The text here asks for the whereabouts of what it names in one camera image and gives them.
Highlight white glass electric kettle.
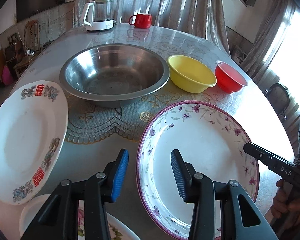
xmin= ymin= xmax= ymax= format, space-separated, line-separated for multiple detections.
xmin=81 ymin=0 xmax=114 ymax=31

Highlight person's right hand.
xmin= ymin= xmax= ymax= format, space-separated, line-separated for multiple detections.
xmin=270 ymin=179 xmax=300 ymax=220

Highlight large stainless steel bowl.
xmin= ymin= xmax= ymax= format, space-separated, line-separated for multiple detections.
xmin=59 ymin=43 xmax=170 ymax=108

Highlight wooden chair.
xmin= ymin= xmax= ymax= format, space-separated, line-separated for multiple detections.
xmin=14 ymin=20 xmax=42 ymax=78

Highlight red ceramic mug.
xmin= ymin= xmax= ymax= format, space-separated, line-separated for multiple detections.
xmin=128 ymin=13 xmax=152 ymax=29

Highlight yellow plastic bowl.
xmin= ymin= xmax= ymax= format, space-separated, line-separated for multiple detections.
xmin=167 ymin=55 xmax=217 ymax=94

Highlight white plate red characters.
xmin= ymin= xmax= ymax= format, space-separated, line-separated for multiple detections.
xmin=0 ymin=80 xmax=68 ymax=205

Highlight pink bag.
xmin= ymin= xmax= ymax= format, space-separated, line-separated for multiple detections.
xmin=2 ymin=65 xmax=14 ymax=86

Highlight grey sheer curtain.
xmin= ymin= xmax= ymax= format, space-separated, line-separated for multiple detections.
xmin=72 ymin=0 xmax=230 ymax=53

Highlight purple floral rimmed plate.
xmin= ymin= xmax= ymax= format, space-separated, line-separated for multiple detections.
xmin=136 ymin=101 xmax=260 ymax=239

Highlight white plate pink roses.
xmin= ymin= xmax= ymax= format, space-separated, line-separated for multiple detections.
xmin=19 ymin=194 xmax=139 ymax=240

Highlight red plastic bowl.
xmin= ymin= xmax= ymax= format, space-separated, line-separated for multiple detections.
xmin=215 ymin=61 xmax=248 ymax=94

